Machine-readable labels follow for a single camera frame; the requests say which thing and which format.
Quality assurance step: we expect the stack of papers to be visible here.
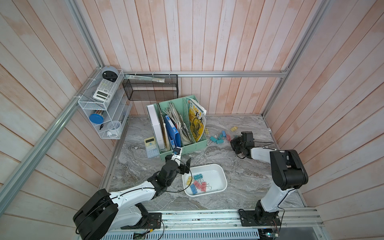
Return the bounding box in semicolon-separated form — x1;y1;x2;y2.
164;102;195;146

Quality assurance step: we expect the grey round clock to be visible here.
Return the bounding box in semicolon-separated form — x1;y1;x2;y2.
101;66;119;83

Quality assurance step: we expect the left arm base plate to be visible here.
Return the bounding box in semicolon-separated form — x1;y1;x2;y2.
121;213;162;230

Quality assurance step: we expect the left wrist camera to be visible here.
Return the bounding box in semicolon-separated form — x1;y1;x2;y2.
171;147;182;165

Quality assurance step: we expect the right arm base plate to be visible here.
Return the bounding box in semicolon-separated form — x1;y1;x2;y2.
238;208;281;227

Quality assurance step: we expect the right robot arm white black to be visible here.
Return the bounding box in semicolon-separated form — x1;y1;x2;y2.
230;131;309;225

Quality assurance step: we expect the yellow art magazine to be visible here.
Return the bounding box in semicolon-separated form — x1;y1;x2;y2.
187;98;207;143

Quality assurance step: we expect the black mesh wall basket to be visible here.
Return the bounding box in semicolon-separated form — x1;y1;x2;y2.
123;74;179;102

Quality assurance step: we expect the white tape dispenser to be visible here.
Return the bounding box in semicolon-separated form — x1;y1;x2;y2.
107;121;122;138

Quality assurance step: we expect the blue lid jar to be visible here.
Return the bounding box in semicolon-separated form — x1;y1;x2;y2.
89;110;105;125

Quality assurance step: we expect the blue file folder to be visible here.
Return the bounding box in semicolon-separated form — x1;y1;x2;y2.
165;115;182;149

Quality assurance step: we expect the ruler on basket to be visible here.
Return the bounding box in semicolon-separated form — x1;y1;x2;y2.
125;75;165;83

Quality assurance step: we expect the white binder box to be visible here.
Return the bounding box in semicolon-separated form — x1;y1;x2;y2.
147;105;166;150

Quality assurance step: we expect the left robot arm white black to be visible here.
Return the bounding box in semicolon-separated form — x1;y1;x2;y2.
73;159;192;240

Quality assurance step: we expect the white calculator on shelf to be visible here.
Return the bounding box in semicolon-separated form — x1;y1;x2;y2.
93;79;118;103

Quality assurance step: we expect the small desk calculator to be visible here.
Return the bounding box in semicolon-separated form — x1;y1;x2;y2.
144;137;160;159

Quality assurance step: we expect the white plastic storage tray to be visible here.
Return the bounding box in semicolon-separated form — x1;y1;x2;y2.
182;164;228;197

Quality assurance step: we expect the white wire wall shelf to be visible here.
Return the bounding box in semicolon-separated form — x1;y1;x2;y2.
78;68;132;140

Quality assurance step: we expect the green file organizer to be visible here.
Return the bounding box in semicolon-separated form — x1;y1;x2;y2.
147;95;208;160

